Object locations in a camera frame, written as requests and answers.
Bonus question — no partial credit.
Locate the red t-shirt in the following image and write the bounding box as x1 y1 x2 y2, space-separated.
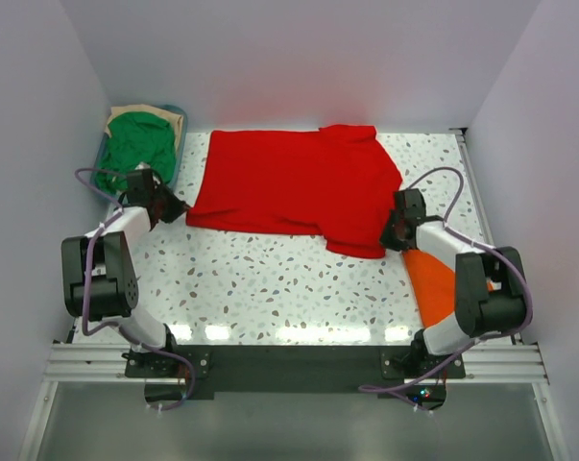
186 125 402 259

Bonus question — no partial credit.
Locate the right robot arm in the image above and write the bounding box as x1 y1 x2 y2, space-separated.
380 188 533 379

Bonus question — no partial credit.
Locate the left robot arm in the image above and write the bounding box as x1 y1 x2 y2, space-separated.
60 166 195 380

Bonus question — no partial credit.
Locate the blue plastic basket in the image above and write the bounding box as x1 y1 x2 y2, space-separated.
89 105 187 189

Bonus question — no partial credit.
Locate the green t-shirt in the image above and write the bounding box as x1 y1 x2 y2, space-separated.
95 111 177 195

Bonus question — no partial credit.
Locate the orange folded t-shirt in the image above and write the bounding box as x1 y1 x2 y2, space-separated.
402 251 495 329

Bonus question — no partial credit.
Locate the beige t-shirt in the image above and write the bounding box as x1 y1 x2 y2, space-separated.
104 104 186 151

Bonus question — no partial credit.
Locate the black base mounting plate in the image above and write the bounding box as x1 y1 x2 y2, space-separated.
124 343 467 412

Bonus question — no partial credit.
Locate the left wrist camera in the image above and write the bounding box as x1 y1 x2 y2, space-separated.
135 162 162 184

